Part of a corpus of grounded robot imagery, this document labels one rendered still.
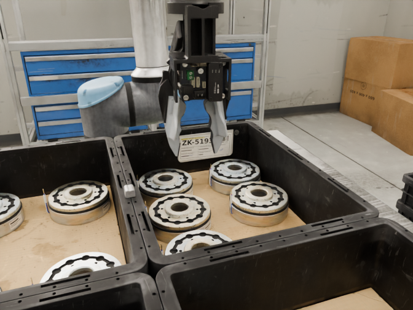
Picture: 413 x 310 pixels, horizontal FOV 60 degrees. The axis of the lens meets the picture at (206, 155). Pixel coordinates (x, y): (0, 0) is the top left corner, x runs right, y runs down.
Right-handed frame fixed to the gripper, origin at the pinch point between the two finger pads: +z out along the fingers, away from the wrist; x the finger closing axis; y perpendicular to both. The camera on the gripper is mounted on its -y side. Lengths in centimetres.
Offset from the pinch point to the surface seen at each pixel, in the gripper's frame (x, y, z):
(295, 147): 45, -58, 27
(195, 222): -0.7, 4.1, 11.3
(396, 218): 50, -12, 27
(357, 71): 211, -280, 47
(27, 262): -25.4, 4.8, 14.5
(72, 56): -46, -187, 12
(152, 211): -7.2, -0.4, 11.3
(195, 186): 2.1, -13.2, 14.4
